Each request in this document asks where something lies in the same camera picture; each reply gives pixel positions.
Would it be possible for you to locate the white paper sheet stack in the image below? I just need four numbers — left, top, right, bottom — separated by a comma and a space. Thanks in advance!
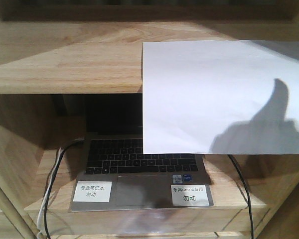
142, 40, 299, 154

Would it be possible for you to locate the white paper label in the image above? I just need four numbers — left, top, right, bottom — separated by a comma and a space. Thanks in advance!
73, 181, 112, 203
170, 185, 210, 207

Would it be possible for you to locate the black cable right of laptop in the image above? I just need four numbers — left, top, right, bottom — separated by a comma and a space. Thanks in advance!
227, 154, 255, 239

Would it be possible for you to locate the left white paper label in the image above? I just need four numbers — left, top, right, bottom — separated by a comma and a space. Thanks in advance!
73, 181, 112, 203

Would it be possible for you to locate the black cable of laptop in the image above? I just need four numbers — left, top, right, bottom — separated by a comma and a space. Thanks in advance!
227, 154, 255, 239
43, 140, 83, 239

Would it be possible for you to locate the white cable left of laptop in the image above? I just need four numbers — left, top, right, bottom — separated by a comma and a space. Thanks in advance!
36, 139, 84, 237

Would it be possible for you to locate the wooden upper shelf board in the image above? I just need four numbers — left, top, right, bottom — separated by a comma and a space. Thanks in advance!
0, 21, 240, 95

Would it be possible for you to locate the right white paper label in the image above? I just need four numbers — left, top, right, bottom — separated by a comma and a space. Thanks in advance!
170, 185, 210, 207

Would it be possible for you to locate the black cable left of laptop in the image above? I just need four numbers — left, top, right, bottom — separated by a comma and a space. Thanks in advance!
43, 140, 83, 239

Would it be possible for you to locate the silver laptop with black keyboard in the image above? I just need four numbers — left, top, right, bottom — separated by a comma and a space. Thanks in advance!
71, 93, 213, 212

